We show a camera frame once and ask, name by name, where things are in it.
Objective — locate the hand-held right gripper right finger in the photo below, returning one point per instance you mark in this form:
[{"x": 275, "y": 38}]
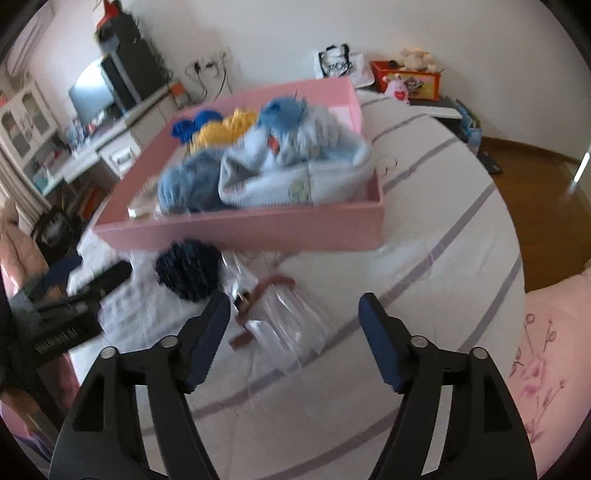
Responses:
[{"x": 381, "y": 341}]

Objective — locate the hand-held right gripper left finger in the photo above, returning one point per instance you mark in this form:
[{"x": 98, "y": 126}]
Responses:
[{"x": 207, "y": 341}]

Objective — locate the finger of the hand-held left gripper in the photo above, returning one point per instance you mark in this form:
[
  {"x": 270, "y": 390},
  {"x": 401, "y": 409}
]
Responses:
[
  {"x": 64, "y": 270},
  {"x": 104, "y": 277}
]

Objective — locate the navy knitted item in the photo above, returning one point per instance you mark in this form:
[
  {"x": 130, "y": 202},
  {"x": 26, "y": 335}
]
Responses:
[{"x": 187, "y": 270}]

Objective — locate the cotton swab pack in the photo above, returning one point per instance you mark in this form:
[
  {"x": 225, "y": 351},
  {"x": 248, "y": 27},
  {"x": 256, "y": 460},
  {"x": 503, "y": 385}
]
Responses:
[{"x": 143, "y": 207}]

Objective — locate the clear plastic bag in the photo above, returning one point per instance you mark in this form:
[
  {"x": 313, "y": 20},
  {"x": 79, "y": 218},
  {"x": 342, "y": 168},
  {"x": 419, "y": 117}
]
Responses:
[{"x": 286, "y": 318}]

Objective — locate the pink box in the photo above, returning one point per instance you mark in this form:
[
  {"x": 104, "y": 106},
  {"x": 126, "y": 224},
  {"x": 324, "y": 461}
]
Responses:
[{"x": 240, "y": 228}]

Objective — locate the light blue fleece cloth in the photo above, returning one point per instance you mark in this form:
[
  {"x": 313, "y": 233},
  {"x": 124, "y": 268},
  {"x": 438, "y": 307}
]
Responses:
[{"x": 189, "y": 182}]

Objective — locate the royal blue knitted item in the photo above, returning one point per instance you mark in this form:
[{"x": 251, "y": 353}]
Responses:
[{"x": 196, "y": 122}]

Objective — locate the yellow knitted item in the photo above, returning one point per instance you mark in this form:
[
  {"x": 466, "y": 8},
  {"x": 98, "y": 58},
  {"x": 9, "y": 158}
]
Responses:
[{"x": 221, "y": 129}]

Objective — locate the black office chair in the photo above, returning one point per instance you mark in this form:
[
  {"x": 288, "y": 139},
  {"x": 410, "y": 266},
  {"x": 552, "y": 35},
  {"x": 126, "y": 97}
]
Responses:
[{"x": 55, "y": 230}]

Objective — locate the pink jacket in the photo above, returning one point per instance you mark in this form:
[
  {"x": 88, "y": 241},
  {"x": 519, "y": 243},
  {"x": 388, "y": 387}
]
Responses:
[{"x": 21, "y": 249}]

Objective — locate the white desk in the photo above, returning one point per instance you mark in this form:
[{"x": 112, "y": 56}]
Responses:
[{"x": 115, "y": 154}]

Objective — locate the white glass-door cabinet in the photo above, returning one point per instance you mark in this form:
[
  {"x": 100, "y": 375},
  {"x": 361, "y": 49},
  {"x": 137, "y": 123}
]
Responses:
[{"x": 27, "y": 129}]

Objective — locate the pink bedsheet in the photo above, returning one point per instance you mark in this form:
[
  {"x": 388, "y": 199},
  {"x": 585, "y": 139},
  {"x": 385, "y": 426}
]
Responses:
[{"x": 554, "y": 350}]

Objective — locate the black computer monitor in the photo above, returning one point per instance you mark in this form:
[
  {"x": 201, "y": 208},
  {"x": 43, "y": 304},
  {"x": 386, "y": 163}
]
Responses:
[{"x": 90, "y": 94}]

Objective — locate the orange bottle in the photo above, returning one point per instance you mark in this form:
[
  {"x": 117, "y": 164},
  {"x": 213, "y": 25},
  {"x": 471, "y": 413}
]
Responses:
[{"x": 178, "y": 92}]

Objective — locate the black computer tower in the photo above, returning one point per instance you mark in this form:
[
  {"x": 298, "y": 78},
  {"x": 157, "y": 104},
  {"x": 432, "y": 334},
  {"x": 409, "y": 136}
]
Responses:
[{"x": 134, "y": 69}]

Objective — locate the black floor scale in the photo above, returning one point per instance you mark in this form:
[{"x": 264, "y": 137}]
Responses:
[{"x": 489, "y": 161}]

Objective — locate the white air conditioner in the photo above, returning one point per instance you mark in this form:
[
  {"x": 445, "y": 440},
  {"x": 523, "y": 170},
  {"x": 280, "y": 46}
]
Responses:
[{"x": 25, "y": 41}]

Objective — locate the blue box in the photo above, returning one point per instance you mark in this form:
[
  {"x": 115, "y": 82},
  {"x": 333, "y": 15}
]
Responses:
[{"x": 471, "y": 122}]

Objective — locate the low black white cabinet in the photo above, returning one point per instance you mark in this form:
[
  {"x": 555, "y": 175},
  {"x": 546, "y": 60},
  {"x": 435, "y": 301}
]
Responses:
[{"x": 438, "y": 108}]

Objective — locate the black box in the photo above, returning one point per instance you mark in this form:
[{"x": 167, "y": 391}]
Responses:
[{"x": 115, "y": 32}]

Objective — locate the pink plush figure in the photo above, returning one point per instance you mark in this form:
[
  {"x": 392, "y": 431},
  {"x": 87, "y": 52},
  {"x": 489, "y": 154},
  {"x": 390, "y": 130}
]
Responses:
[{"x": 398, "y": 87}]

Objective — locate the red toy box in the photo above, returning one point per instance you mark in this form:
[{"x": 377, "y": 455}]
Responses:
[{"x": 425, "y": 85}]

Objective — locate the red desk calendar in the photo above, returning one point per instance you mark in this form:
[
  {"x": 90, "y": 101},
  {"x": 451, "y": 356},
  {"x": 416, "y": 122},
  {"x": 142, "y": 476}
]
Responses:
[{"x": 111, "y": 7}]

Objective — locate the white tote bag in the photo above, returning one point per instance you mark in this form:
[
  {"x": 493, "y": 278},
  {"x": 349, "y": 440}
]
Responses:
[{"x": 344, "y": 67}]

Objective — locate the white plush toy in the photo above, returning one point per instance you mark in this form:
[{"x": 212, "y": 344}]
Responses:
[{"x": 418, "y": 57}]

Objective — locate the white wall sockets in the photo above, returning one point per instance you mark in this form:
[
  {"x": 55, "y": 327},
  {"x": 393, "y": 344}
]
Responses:
[{"x": 210, "y": 60}]

